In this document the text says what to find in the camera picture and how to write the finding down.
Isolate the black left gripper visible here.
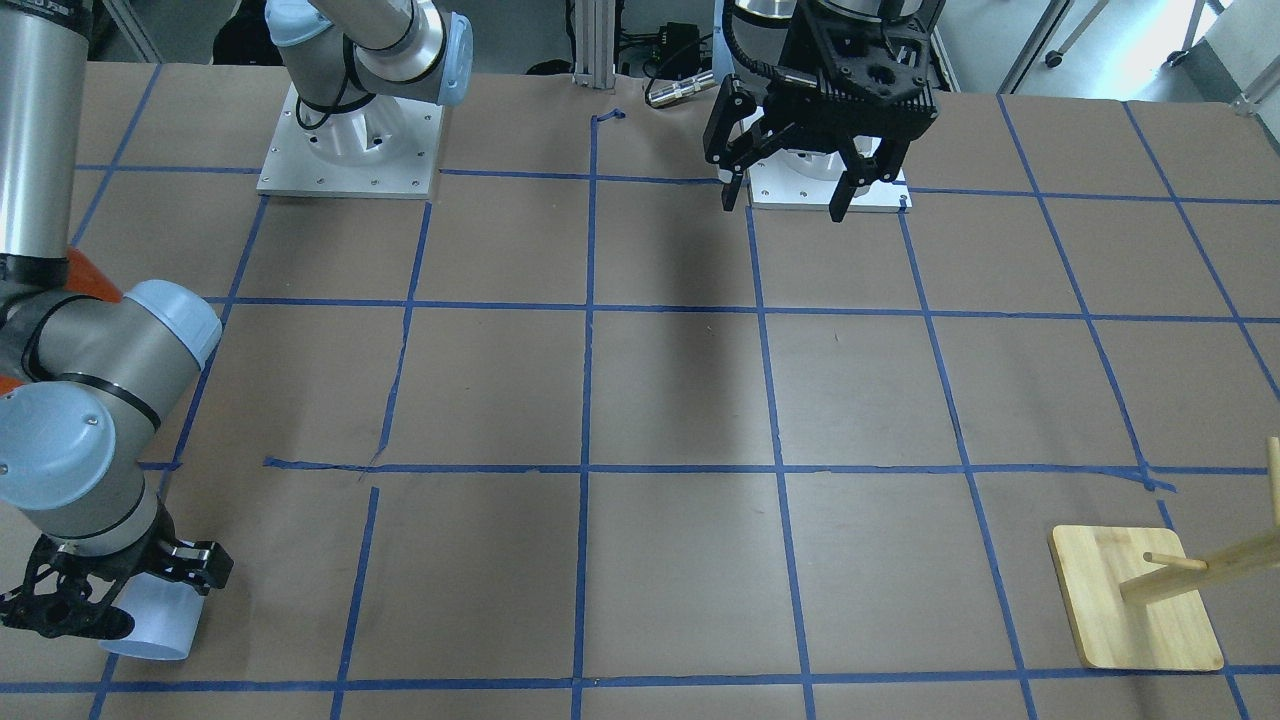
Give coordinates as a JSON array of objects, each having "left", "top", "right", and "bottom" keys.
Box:
[{"left": 703, "top": 1, "right": 938, "bottom": 222}]

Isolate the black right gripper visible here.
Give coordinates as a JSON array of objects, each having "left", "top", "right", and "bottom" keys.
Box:
[{"left": 1, "top": 536, "right": 236, "bottom": 641}]

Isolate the light blue plastic cup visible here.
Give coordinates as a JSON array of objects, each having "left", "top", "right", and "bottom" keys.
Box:
[{"left": 99, "top": 574, "right": 205, "bottom": 661}]

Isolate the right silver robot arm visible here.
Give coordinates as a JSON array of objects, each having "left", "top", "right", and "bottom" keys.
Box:
[{"left": 1, "top": 1, "right": 234, "bottom": 661}]

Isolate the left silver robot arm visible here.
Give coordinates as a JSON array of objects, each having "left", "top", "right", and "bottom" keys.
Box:
[{"left": 701, "top": 1, "right": 940, "bottom": 222}]

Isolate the wooden mug tree stand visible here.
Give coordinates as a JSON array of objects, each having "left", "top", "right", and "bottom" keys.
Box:
[{"left": 1048, "top": 436, "right": 1280, "bottom": 671}]

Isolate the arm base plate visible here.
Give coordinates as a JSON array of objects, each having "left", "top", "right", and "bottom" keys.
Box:
[
  {"left": 748, "top": 150, "right": 913, "bottom": 213},
  {"left": 256, "top": 87, "right": 445, "bottom": 199}
]

